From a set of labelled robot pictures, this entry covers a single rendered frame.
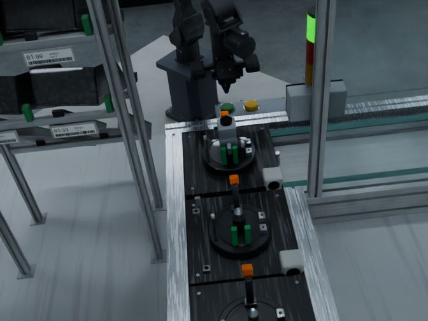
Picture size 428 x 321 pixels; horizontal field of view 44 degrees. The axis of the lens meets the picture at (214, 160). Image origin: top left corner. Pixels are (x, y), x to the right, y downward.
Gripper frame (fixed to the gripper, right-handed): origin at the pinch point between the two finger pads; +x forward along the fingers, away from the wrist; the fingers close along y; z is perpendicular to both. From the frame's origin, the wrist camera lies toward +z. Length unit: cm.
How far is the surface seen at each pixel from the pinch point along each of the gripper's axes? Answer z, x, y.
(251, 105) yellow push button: 0.5, 8.6, 6.8
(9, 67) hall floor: -208, 105, -136
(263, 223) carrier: 47.8, 5.4, 2.5
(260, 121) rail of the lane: 6.8, 9.8, 8.3
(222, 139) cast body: 23.6, 0.3, -3.5
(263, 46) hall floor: -194, 105, 41
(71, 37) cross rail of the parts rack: 42, -41, -28
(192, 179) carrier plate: 27.7, 8.8, -12.1
